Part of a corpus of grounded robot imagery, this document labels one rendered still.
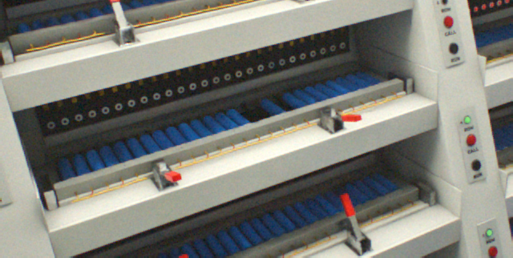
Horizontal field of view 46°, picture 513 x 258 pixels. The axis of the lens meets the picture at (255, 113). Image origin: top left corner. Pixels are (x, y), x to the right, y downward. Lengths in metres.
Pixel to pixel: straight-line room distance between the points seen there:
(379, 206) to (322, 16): 0.34
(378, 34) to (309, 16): 0.23
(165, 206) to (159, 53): 0.20
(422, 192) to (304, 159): 0.27
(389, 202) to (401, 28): 0.29
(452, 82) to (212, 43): 0.40
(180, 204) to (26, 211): 0.19
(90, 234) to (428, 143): 0.56
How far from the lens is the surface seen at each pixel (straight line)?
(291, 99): 0.98
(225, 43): 0.83
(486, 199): 1.08
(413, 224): 1.02
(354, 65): 1.08
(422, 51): 0.99
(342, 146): 0.90
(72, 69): 0.77
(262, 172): 0.85
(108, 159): 0.88
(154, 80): 0.95
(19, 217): 0.78
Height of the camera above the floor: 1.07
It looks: 8 degrees down
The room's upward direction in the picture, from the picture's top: 14 degrees counter-clockwise
